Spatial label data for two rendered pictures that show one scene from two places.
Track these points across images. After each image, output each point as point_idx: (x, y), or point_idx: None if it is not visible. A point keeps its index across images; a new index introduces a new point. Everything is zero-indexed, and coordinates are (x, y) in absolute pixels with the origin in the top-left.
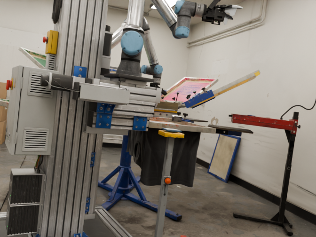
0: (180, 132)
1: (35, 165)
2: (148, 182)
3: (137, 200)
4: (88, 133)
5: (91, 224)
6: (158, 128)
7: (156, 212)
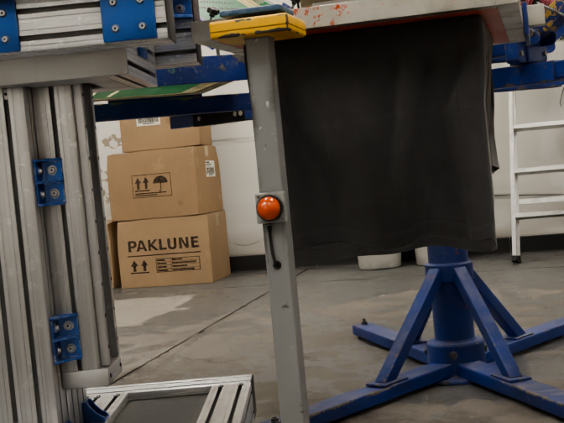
0: (389, 38)
1: (254, 319)
2: (308, 250)
3: (489, 378)
4: (5, 93)
5: (159, 421)
6: (294, 40)
7: (545, 413)
